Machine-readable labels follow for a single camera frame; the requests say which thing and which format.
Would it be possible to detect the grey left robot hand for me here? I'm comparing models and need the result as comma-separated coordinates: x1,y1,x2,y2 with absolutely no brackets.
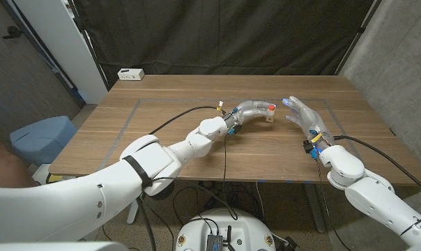
224,100,277,130

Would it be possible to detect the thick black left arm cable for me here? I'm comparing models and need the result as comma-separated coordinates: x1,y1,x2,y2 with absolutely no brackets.
148,105,226,136

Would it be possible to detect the white power strip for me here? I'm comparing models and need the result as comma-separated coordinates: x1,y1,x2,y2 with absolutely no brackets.
116,68,145,82

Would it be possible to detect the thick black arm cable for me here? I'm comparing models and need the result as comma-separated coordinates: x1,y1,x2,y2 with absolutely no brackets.
148,105,226,136
332,135,421,198

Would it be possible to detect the wooden table panel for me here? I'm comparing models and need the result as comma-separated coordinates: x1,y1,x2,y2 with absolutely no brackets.
95,98,377,183

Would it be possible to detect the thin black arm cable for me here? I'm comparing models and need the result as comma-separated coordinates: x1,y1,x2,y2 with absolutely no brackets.
314,158,354,251
221,134,239,221

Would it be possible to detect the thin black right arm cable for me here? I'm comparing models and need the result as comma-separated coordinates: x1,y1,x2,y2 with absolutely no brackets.
314,158,354,251

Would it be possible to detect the yellow black hazard strip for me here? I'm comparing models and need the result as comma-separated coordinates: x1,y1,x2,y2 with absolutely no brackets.
45,173,82,185

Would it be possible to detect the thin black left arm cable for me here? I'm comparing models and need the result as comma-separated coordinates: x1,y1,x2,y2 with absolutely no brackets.
221,134,239,221

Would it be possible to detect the black backdrop cloth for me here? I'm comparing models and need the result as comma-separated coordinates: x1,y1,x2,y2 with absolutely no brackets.
72,0,384,88

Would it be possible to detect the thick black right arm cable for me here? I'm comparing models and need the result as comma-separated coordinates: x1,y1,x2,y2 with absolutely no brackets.
332,135,421,198

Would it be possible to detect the white robot torso base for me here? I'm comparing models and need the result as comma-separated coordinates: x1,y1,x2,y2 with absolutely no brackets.
175,208,277,251

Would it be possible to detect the white table leg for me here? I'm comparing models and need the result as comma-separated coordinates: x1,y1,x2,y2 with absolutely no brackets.
126,200,140,225
303,183,327,234

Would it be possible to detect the white floor cable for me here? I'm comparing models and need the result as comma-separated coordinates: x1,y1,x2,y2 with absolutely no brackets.
254,181,266,219

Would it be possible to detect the grey electronics module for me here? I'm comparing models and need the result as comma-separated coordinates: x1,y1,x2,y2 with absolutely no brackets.
206,234,224,251

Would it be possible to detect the black backdrop stand pole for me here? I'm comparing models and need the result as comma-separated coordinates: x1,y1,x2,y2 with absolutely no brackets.
66,0,110,91
334,0,384,76

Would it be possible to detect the person's bare leg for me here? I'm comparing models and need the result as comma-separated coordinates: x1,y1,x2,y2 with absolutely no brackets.
0,135,39,189

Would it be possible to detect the blue padded bin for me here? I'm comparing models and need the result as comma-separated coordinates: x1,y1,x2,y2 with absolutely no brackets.
9,115,78,167

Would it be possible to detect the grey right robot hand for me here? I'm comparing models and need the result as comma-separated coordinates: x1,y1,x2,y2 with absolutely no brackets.
282,96,335,151

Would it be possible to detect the black door handle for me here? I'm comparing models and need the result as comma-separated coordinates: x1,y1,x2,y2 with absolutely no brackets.
1,25,23,39

